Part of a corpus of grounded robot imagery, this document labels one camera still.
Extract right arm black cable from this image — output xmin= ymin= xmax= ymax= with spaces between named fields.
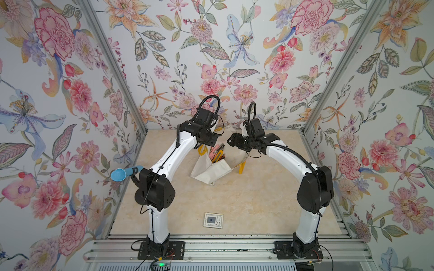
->
xmin=246 ymin=101 xmax=257 ymax=129

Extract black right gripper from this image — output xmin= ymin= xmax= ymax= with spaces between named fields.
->
xmin=228 ymin=133 xmax=257 ymax=151

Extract blue foam microphone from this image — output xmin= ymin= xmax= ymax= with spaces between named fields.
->
xmin=110 ymin=166 xmax=144 ymax=182

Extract small square marker card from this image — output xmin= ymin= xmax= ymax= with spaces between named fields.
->
xmin=203 ymin=212 xmax=224 ymax=229

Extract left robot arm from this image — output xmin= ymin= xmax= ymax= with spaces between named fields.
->
xmin=134 ymin=120 xmax=218 ymax=247

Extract aluminium corner post left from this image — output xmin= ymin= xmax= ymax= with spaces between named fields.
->
xmin=78 ymin=0 xmax=148 ymax=134

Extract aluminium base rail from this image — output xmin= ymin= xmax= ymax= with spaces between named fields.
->
xmin=84 ymin=234 xmax=378 ymax=271

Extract yellow black utility knife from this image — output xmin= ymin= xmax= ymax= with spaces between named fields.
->
xmin=212 ymin=144 xmax=225 ymax=163

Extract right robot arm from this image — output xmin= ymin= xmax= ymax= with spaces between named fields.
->
xmin=227 ymin=133 xmax=334 ymax=257

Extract aluminium corner post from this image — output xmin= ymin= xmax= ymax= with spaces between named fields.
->
xmin=78 ymin=0 xmax=148 ymax=134
xmin=301 ymin=0 xmax=387 ymax=134

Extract white canvas pouch yellow handles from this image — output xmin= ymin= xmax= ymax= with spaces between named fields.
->
xmin=190 ymin=125 xmax=248 ymax=186

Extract aluminium corner post right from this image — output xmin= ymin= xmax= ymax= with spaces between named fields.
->
xmin=301 ymin=0 xmax=387 ymax=134

